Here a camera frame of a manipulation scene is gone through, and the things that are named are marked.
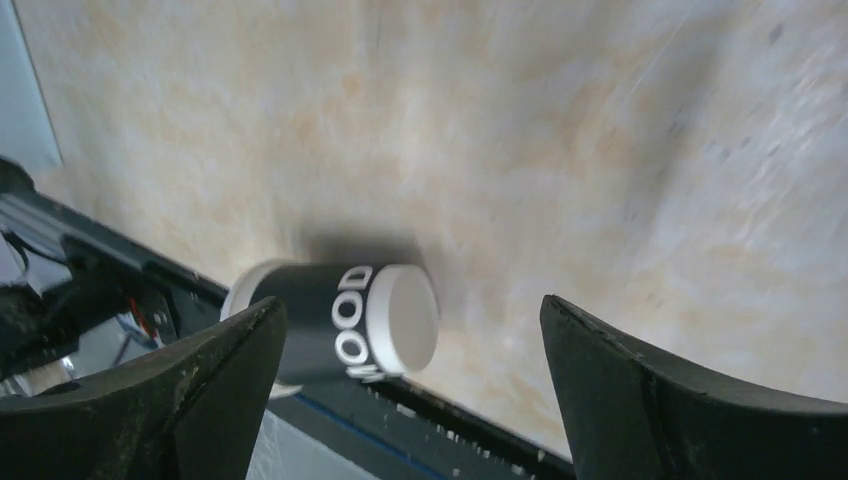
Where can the single black paper cup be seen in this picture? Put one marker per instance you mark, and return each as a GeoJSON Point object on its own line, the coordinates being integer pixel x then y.
{"type": "Point", "coordinates": [366, 322]}

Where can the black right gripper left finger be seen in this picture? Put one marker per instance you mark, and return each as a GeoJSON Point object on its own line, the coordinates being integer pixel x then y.
{"type": "Point", "coordinates": [191, 410]}

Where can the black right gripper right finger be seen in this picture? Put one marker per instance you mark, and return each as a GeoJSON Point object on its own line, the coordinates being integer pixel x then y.
{"type": "Point", "coordinates": [632, 410]}

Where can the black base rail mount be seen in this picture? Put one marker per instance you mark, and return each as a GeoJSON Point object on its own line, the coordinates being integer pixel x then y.
{"type": "Point", "coordinates": [340, 430]}

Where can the translucent plastic cup lid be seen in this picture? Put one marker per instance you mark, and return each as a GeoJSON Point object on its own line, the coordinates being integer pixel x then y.
{"type": "Point", "coordinates": [239, 297]}

